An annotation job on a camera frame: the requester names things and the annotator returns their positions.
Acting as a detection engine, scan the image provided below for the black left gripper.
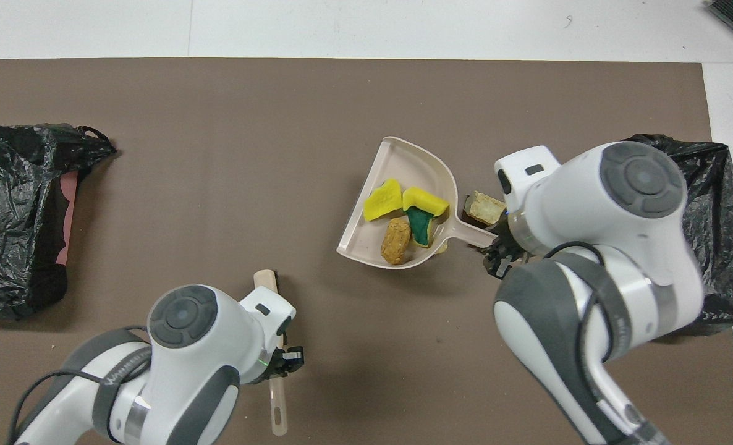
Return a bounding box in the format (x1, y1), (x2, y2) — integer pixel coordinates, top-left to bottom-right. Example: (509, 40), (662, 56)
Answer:
(242, 346), (306, 385)

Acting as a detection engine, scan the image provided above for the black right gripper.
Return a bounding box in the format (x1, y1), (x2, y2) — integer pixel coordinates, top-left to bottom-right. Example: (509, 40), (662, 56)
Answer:
(481, 230), (529, 280)

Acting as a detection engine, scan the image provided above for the beige hand brush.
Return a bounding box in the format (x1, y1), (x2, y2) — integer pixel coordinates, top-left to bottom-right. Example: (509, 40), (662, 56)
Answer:
(253, 269), (289, 437)

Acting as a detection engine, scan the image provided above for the yellow sponge with green layer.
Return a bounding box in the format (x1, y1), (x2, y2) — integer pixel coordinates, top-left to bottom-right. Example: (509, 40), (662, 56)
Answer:
(401, 186), (451, 218)

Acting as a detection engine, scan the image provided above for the brown rounded sponge lump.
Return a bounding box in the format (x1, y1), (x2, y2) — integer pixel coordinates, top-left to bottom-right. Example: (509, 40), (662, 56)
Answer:
(380, 216), (412, 266)

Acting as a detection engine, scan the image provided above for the plain yellow sponge chunk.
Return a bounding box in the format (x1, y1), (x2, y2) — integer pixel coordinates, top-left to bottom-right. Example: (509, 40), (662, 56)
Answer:
(362, 177), (405, 223)

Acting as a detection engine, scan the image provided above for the beige plastic dustpan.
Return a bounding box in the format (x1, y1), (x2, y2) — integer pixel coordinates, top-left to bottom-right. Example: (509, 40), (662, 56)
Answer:
(336, 136), (501, 271)

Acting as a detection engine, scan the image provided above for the black bag lined bin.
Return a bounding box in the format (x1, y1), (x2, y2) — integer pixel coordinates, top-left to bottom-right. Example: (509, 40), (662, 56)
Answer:
(625, 133), (733, 337)

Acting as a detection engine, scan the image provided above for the black bag bin pink rim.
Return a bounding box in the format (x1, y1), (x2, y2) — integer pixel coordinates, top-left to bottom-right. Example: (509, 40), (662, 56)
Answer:
(0, 124), (117, 321)

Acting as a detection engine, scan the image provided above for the brown table mat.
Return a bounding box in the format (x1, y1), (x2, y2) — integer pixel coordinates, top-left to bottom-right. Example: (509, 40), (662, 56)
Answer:
(0, 57), (733, 445)

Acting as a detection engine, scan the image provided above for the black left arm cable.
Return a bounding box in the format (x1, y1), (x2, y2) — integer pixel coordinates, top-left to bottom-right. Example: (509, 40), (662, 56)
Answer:
(7, 324), (157, 445)

